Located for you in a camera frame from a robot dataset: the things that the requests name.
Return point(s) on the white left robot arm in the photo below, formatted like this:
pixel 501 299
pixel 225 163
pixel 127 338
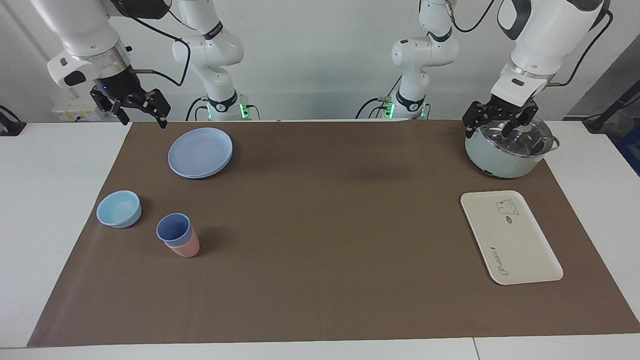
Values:
pixel 550 30

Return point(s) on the black table clamp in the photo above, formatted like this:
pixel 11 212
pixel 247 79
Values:
pixel 11 126

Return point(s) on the light blue bowl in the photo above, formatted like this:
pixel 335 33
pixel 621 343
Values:
pixel 119 209

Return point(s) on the white wall socket box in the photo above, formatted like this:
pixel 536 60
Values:
pixel 75 111

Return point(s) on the pale green cooking pot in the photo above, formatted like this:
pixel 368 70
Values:
pixel 492 162

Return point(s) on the pink plastic cup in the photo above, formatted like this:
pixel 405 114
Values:
pixel 186 249

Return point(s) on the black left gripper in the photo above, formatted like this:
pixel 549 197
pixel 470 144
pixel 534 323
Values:
pixel 507 106

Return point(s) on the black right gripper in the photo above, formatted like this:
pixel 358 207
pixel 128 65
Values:
pixel 122 85

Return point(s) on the blue plastic plate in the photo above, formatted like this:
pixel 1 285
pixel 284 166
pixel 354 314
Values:
pixel 200 152

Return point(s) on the blue box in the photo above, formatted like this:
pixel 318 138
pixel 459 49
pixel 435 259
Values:
pixel 631 150

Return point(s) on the brown table mat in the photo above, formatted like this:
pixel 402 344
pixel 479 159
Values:
pixel 320 240

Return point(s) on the cream tray with rabbit print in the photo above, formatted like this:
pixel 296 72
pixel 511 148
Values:
pixel 510 240

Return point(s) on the blue plastic cup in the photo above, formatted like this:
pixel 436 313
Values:
pixel 174 231

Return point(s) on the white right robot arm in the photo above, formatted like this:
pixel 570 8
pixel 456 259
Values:
pixel 80 25

